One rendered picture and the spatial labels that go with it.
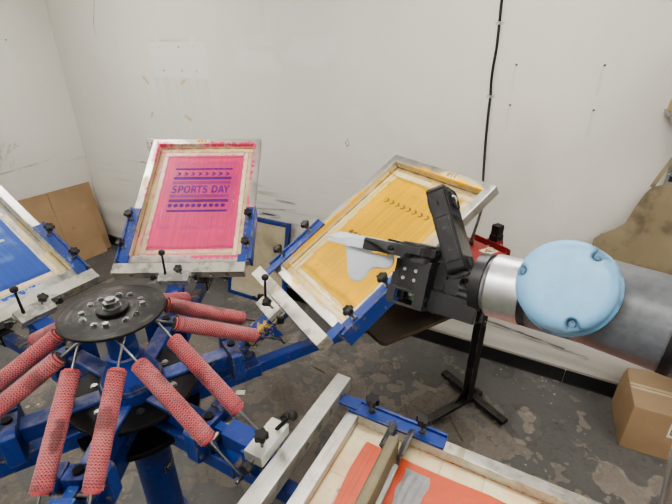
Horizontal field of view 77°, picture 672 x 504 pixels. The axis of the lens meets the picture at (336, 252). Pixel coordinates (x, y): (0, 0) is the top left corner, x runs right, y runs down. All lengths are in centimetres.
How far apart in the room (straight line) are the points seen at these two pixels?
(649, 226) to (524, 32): 120
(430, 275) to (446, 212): 8
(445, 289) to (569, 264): 21
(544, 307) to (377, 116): 256
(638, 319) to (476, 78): 236
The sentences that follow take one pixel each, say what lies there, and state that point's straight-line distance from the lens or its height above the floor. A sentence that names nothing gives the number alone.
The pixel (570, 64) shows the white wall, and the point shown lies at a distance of 262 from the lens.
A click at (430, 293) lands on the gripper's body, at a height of 174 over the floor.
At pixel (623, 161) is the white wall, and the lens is 268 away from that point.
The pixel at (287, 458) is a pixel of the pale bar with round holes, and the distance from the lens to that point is 124.
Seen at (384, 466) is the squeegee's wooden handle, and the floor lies 106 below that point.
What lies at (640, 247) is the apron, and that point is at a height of 105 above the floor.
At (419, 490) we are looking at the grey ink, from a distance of 130.
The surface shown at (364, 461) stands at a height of 96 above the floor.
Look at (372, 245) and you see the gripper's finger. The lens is 53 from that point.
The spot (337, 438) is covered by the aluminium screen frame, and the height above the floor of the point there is 99.
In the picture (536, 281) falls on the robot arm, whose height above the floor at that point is 185.
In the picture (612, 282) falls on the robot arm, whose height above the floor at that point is 186.
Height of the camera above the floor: 202
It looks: 26 degrees down
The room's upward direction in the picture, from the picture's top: straight up
